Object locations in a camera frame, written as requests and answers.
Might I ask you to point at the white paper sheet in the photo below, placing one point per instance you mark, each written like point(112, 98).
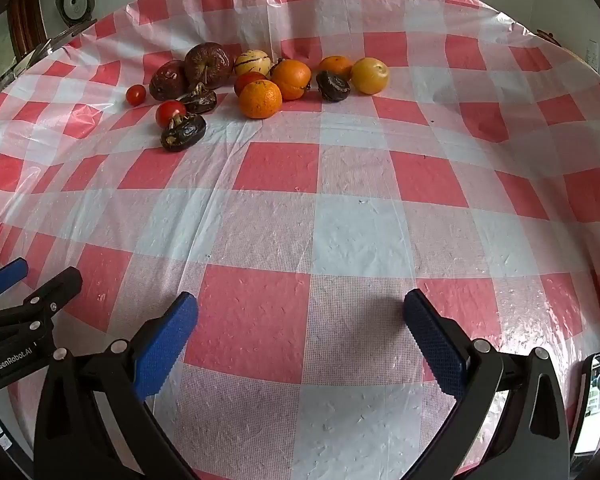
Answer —
point(592, 53)

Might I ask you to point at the dark wrinkled fruit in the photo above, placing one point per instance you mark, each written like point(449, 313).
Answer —
point(181, 133)
point(333, 86)
point(198, 100)

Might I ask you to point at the red tomato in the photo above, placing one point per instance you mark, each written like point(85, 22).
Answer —
point(170, 111)
point(246, 81)

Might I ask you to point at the smartphone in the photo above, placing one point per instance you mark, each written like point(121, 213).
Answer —
point(597, 400)

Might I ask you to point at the striped yellow pepino melon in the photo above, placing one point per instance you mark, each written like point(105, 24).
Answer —
point(252, 62)

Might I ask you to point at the small mandarin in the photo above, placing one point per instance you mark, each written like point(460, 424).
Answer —
point(336, 63)

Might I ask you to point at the orange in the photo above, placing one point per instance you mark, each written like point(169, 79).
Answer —
point(291, 79)
point(260, 100)

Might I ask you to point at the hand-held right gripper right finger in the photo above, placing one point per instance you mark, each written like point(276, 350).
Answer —
point(432, 342)

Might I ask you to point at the yellow grapefruit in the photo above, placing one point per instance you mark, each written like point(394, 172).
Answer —
point(370, 75)

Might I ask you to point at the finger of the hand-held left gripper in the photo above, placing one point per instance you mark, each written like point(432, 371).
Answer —
point(60, 290)
point(7, 276)

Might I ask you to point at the red white checked tablecloth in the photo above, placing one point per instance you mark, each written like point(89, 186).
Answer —
point(360, 240)

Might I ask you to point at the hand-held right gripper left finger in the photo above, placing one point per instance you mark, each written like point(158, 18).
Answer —
point(172, 335)

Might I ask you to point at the wooden door frame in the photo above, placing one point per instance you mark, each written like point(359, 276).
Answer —
point(27, 20)

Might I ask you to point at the small cherry tomato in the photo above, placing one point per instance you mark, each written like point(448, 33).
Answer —
point(135, 94)

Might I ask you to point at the wrinkled dark red apple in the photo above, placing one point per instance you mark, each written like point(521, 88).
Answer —
point(207, 62)

